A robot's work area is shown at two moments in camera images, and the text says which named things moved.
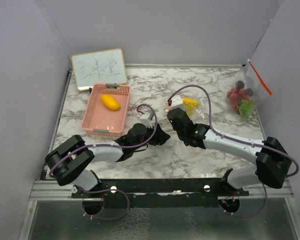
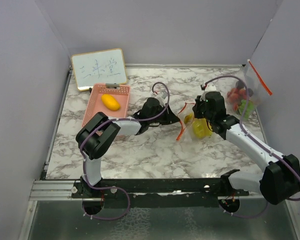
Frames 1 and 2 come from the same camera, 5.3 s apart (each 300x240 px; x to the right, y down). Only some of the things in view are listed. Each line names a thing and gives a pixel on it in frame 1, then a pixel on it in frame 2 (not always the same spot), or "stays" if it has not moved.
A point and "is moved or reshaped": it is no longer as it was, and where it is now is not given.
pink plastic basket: [106, 112] stays
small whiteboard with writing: [107, 66] stays
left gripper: [160, 137] → [170, 117]
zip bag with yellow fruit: [196, 107] is moved or reshaped
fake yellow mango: [110, 102] stays
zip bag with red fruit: [247, 92] stays
